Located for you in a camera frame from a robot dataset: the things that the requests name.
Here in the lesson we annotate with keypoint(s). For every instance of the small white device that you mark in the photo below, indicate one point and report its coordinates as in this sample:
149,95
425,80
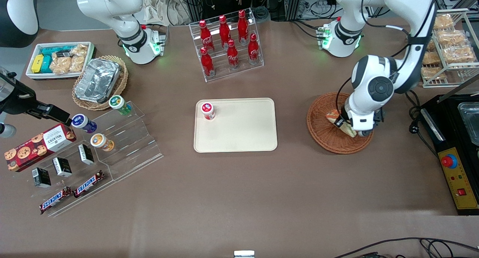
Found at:
244,254

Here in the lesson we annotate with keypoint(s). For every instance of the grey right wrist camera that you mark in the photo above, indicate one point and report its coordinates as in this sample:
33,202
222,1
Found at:
6,130

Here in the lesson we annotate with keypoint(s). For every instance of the steel pan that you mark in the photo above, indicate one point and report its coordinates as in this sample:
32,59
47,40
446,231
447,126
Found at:
470,119

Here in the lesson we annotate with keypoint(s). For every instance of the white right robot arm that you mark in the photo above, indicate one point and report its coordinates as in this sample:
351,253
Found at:
127,33

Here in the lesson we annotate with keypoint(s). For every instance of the red capped small jar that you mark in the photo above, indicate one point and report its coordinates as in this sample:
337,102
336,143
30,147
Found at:
208,110

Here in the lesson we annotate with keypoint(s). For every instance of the black countertop appliance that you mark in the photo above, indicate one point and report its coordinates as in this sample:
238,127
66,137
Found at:
445,127

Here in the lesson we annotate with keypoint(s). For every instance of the teal long box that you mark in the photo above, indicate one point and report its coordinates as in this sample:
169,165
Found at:
52,50

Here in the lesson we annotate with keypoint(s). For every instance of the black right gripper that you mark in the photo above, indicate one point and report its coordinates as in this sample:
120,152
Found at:
20,99

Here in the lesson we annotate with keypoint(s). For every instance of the yellow emergency stop box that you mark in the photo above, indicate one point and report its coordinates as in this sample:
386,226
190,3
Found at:
462,183

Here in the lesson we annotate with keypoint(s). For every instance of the small black carton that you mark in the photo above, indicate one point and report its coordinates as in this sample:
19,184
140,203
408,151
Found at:
41,177
62,167
86,154

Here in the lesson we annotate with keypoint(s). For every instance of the beige crumpled bag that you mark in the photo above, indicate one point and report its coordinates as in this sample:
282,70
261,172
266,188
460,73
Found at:
161,11

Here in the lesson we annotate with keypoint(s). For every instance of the red cola bottle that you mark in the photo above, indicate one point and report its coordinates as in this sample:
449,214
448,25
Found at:
232,55
207,63
243,27
253,50
224,31
206,37

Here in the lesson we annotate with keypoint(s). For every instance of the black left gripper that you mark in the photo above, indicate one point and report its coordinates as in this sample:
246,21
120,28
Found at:
343,120

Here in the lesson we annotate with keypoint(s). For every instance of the silver foil tray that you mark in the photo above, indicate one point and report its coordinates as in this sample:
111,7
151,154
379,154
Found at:
97,80

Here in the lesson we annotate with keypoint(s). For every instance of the white plastic bin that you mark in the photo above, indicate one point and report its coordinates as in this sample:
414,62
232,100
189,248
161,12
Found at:
30,76

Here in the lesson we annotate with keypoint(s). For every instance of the Snickers chocolate bar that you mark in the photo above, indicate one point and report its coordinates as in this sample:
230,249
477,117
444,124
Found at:
55,200
88,184

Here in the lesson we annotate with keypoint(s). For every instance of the green capped jar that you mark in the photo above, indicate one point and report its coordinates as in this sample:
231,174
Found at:
119,103

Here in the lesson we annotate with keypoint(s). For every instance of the grey metal bar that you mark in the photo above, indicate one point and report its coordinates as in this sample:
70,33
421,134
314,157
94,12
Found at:
458,88

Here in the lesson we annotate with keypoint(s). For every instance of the clear acrylic bottle rack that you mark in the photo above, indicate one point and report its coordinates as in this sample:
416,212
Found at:
239,72

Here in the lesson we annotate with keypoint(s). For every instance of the teal small box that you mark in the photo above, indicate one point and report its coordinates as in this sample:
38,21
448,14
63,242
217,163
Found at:
47,65

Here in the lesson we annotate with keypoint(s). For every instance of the triangular sandwich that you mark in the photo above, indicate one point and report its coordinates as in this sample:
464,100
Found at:
331,117

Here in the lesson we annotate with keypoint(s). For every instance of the light oval wicker basket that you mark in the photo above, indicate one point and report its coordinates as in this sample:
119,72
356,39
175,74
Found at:
121,84

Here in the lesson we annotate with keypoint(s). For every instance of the orange capped jar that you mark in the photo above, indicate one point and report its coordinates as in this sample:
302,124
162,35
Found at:
101,142

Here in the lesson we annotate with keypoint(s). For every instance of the brown round wicker basket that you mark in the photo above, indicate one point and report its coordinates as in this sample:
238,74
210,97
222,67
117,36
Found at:
325,138

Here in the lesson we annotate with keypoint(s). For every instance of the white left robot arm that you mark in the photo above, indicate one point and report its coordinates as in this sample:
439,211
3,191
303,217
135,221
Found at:
374,85

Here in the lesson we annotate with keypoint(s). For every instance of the purple capped jar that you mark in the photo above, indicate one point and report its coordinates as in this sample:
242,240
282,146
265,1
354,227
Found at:
83,123

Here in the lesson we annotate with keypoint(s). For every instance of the bagged fried snack pack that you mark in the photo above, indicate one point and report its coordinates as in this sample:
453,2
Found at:
60,65
77,64
80,50

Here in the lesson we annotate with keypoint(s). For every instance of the red Walkers cookie box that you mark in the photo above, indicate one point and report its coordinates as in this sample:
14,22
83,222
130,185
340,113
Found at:
37,147

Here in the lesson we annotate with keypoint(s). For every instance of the rack snack pack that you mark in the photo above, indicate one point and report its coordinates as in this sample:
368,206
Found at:
434,73
452,37
444,21
458,54
431,44
430,57

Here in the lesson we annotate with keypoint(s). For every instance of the beige plastic tray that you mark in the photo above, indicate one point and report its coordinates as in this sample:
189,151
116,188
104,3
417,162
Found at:
239,134

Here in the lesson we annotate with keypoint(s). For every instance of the clear acrylic stepped stand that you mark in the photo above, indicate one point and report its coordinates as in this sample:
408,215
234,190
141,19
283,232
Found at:
95,175
134,145

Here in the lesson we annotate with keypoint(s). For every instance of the yellow small box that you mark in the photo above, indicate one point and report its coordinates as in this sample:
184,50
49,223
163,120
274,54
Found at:
37,63

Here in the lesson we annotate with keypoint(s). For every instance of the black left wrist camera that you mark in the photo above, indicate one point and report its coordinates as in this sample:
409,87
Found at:
379,116

